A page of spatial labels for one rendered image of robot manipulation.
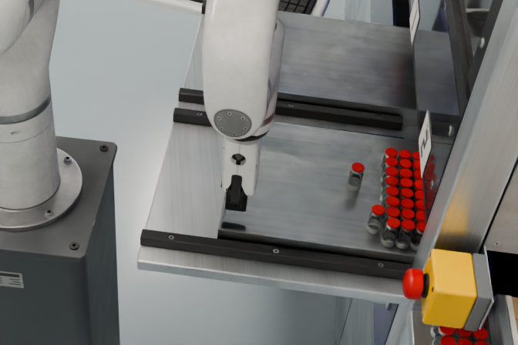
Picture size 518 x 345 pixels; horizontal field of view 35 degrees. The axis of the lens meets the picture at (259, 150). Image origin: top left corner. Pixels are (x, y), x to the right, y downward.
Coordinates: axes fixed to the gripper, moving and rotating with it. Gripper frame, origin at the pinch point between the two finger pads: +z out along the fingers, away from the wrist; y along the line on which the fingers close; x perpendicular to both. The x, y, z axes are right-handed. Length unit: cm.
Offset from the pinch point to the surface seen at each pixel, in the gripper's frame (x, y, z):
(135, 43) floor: 50, 161, 92
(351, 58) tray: -17.6, 45.7, 4.4
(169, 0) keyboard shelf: 22, 70, 12
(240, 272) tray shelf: -2.1, -10.6, 4.4
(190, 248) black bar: 5.7, -8.1, 3.3
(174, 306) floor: 16, 46, 92
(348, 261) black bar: -17.5, -7.5, 2.6
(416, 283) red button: -24.6, -19.2, -8.4
